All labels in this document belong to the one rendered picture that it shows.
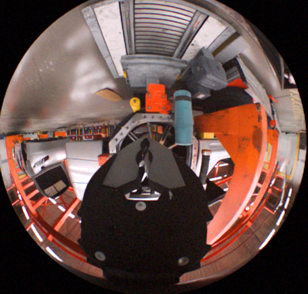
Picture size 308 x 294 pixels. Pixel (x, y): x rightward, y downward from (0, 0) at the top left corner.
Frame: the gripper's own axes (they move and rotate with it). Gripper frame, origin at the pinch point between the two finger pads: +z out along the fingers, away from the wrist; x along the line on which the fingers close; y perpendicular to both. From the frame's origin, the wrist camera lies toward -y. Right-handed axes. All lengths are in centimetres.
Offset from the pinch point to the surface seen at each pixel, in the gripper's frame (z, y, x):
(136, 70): 59, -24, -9
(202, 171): 8.7, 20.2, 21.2
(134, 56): 58, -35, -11
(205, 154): 11.4, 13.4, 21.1
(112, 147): 27.8, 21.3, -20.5
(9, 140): -14, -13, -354
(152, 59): 57, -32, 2
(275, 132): 30, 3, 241
